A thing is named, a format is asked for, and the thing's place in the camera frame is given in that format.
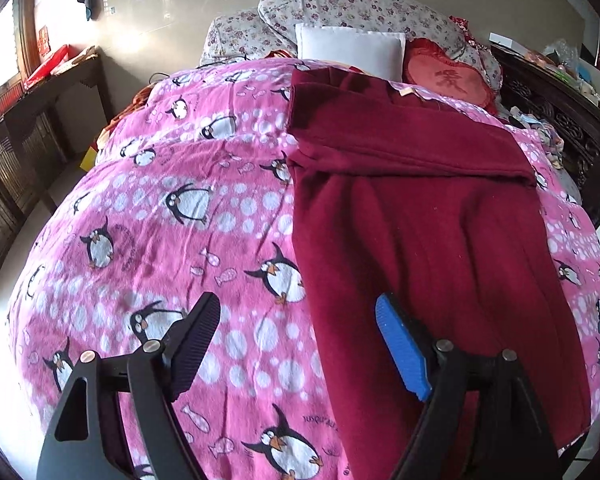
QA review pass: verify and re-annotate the dark red fleece garment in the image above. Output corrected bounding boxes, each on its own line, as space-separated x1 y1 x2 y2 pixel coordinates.
287 67 591 479

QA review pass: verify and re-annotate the pink penguin blanket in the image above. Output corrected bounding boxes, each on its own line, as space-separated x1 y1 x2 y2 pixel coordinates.
9 58 600 479

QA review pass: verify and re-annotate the floral pillow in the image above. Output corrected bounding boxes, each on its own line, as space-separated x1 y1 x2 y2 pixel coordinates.
258 0 503 92
199 8 297 65

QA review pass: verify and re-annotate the red box on table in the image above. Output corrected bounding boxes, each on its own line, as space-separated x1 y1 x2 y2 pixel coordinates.
23 44 70 91

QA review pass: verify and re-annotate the floral pillow left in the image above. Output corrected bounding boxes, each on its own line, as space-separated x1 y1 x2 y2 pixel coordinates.
199 8 297 65

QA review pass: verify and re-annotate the white small pillow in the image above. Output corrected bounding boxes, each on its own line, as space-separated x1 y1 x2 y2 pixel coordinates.
296 23 406 81

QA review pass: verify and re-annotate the dark carved wooden headboard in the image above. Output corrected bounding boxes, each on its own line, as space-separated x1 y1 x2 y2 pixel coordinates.
491 46 600 226

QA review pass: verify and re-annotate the red heart cushion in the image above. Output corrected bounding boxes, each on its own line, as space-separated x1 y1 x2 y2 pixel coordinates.
403 38 503 115

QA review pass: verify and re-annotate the floral pillow right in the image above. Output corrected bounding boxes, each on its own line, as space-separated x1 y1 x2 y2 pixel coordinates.
258 0 503 92

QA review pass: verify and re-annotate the dark wooden side table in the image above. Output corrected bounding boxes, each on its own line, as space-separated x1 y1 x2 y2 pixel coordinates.
0 54 114 229

